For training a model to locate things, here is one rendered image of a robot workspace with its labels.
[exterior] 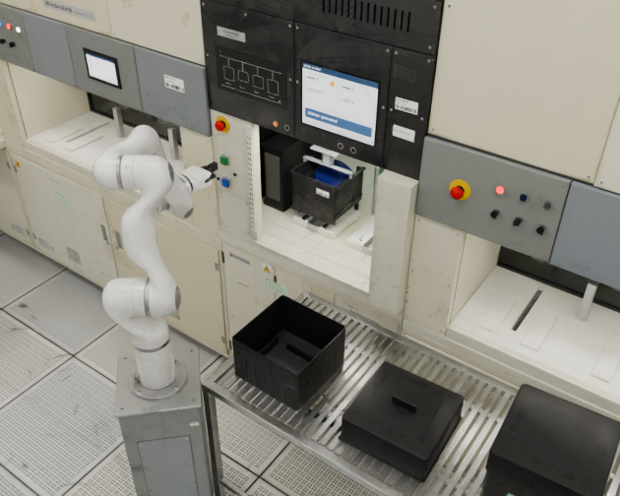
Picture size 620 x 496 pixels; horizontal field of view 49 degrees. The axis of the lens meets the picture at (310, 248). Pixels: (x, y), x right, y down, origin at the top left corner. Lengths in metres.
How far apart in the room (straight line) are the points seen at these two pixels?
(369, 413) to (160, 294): 0.72
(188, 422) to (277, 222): 0.95
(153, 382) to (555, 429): 1.24
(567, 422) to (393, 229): 0.78
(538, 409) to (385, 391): 0.47
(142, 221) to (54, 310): 2.00
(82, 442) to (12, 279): 1.32
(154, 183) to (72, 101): 1.99
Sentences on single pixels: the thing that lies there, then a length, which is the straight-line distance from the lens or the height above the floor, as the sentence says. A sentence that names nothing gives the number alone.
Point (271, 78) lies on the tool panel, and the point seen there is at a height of 1.59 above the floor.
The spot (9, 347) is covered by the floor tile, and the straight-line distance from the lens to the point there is 3.83.
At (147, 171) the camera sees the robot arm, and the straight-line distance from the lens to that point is 1.98.
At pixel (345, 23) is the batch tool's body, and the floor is 1.83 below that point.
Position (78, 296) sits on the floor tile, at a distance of 4.02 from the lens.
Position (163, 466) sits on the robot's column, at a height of 0.46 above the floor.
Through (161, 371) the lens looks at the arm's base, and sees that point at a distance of 2.30.
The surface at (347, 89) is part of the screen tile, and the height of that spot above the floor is 1.63.
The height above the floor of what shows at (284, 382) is 0.87.
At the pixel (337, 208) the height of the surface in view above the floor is 1.02.
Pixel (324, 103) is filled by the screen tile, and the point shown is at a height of 1.56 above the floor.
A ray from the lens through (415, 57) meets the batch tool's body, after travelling 2.02.
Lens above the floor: 2.50
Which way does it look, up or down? 37 degrees down
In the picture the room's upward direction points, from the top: 1 degrees clockwise
